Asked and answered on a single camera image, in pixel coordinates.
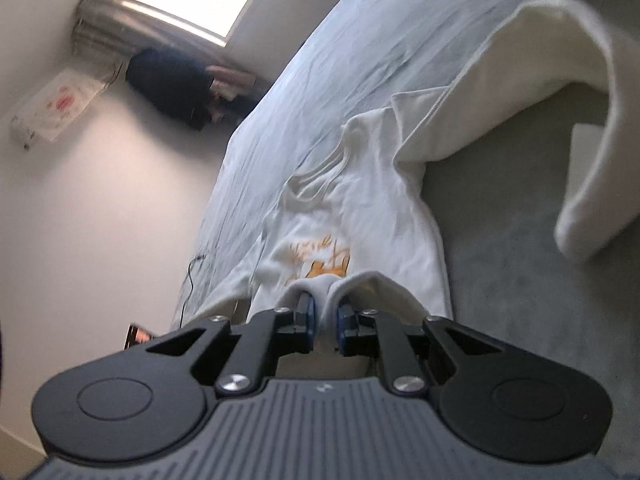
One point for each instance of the grey curtain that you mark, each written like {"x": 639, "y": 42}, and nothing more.
{"x": 115, "y": 25}

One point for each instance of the white wall poster red print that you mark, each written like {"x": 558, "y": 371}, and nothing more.
{"x": 55, "y": 107}

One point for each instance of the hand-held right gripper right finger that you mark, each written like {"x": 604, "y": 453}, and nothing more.
{"x": 345, "y": 327}

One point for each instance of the hanging dark clothes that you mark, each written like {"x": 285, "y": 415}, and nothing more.
{"x": 170, "y": 85}

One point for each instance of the white sweatshirt with yellow print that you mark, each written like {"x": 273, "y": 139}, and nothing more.
{"x": 360, "y": 195}

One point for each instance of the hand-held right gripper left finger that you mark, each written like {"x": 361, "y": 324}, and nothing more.
{"x": 309, "y": 322}

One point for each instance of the bed with grey sheet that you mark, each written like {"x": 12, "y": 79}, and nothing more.
{"x": 500, "y": 300}

